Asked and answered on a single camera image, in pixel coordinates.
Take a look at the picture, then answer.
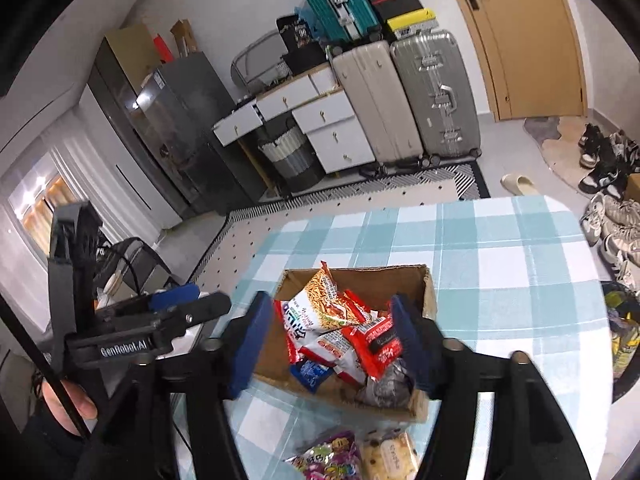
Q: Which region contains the red black snack pack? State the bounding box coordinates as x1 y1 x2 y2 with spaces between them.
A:
341 315 402 379

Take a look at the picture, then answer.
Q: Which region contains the silver purple snack pack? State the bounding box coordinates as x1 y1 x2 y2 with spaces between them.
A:
356 358 413 408

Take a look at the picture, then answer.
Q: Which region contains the blue snack pack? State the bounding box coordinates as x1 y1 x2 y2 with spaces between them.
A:
290 359 333 394

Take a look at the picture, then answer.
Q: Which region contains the beige cracker pack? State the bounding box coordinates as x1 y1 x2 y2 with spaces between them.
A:
361 428 419 480

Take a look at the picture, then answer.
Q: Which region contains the purple candy bag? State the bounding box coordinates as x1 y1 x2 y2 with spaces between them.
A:
285 430 363 480

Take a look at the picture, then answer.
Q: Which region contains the red chip bag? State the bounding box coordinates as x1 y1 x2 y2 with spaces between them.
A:
344 289 380 323

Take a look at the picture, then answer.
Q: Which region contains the white noodle snack bag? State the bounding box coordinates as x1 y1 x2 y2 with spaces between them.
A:
300 330 367 388

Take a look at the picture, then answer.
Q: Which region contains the person's left hand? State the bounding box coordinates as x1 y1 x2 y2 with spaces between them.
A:
40 378 99 438

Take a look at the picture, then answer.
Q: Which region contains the SF cardboard box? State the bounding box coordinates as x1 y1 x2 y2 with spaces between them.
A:
254 263 436 422

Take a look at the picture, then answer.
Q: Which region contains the teal plaid tablecloth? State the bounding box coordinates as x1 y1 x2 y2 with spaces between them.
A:
196 191 612 472

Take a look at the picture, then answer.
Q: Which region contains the patterned floor rug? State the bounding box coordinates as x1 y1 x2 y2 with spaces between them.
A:
186 159 493 286

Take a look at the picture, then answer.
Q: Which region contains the beige slipper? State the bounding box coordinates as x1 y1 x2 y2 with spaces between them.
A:
500 174 539 196

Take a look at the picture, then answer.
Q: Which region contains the black trash bin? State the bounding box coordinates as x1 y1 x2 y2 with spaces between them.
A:
601 281 639 403

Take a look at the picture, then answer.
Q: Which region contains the woven laundry basket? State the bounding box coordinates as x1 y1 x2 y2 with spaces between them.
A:
257 125 326 193

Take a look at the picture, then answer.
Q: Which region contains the silver suitcase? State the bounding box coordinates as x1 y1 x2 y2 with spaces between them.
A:
390 30 482 165

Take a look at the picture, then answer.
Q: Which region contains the door mat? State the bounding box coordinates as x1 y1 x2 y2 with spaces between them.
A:
524 116 589 192

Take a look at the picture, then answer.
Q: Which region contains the small cardboard box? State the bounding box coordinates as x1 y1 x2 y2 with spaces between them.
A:
624 174 640 203

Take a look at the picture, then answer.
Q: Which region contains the white drawer desk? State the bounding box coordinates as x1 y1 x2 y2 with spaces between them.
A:
213 63 375 174

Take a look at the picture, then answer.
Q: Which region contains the beige suitcase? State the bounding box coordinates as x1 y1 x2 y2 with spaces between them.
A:
331 40 424 166

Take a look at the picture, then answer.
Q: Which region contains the wooden door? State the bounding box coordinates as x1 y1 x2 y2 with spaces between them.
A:
456 0 587 120

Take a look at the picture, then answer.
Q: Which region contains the stack of shoe boxes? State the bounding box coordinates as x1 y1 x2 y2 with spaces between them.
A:
368 0 438 44

